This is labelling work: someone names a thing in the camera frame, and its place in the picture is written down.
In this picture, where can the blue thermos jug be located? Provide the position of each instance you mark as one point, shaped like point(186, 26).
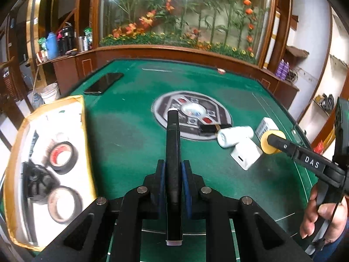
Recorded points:
point(52, 46)

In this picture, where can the short white cylinder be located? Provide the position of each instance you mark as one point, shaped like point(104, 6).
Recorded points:
point(234, 136)

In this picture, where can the black tape roll red core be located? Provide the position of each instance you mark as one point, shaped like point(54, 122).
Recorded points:
point(69, 166)

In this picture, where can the steel cup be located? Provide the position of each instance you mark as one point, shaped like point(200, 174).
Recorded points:
point(81, 44)

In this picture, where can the small red white packet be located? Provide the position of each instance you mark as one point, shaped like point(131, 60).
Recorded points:
point(221, 71)

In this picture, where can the grey table centre control panel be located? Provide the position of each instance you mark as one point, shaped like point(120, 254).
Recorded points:
point(163, 120)

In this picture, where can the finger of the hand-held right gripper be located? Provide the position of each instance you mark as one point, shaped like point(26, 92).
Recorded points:
point(310, 163)

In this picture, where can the yellow tape roll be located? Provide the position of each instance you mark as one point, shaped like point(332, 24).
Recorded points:
point(268, 148)

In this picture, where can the dark tape roll brown core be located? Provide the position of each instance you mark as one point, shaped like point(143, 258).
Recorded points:
point(76, 207)

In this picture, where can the small white labelled box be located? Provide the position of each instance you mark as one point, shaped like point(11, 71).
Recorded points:
point(265, 127)

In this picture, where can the white plastic bucket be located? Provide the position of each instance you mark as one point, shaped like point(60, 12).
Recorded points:
point(51, 94)

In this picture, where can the black thermos jug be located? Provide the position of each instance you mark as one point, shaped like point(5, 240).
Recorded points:
point(66, 42)

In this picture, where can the red bag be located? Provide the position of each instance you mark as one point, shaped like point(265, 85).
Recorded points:
point(319, 146)

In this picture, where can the purple bottle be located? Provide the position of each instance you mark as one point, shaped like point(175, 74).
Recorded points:
point(286, 71)
point(279, 69)

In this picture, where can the person's right hand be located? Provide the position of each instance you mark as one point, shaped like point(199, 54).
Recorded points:
point(316, 221)

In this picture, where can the black cylinder with white end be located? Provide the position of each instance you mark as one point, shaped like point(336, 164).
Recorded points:
point(174, 155)

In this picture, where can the black item with gold band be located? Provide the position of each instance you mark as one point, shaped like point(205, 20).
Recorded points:
point(210, 129)

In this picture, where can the white power adapter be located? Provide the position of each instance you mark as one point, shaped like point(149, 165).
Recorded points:
point(245, 155)

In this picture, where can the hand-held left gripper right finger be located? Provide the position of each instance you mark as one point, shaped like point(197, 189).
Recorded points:
point(187, 188)

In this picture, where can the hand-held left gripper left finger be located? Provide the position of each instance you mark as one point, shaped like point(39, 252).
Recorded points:
point(161, 188)

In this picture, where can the glass case with artificial flowers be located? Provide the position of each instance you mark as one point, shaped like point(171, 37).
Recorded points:
point(185, 13)

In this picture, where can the black smartphone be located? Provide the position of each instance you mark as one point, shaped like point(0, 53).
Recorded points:
point(103, 84)

